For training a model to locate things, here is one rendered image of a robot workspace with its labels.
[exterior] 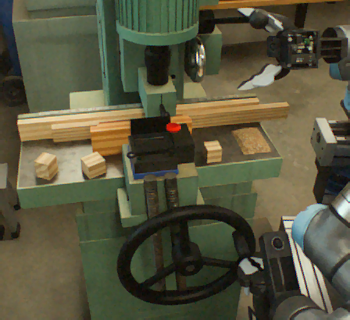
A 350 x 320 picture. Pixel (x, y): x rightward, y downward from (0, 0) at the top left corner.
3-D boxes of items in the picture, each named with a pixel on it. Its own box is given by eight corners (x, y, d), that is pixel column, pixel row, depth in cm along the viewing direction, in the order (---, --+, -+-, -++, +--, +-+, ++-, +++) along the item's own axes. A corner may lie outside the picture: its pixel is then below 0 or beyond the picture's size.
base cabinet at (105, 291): (100, 389, 151) (76, 244, 109) (89, 254, 196) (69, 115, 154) (230, 364, 158) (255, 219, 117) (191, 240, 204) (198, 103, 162)
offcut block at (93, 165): (98, 163, 103) (97, 151, 101) (106, 172, 101) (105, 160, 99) (81, 170, 101) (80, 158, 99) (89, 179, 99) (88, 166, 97)
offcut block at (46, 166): (49, 180, 98) (47, 165, 96) (37, 176, 99) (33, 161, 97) (58, 170, 101) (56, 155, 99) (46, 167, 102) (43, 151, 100)
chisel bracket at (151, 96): (146, 126, 107) (146, 94, 102) (137, 96, 118) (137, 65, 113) (177, 122, 109) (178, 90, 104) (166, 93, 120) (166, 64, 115)
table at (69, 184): (17, 242, 92) (11, 221, 88) (24, 152, 116) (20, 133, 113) (297, 204, 103) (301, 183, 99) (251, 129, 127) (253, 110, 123)
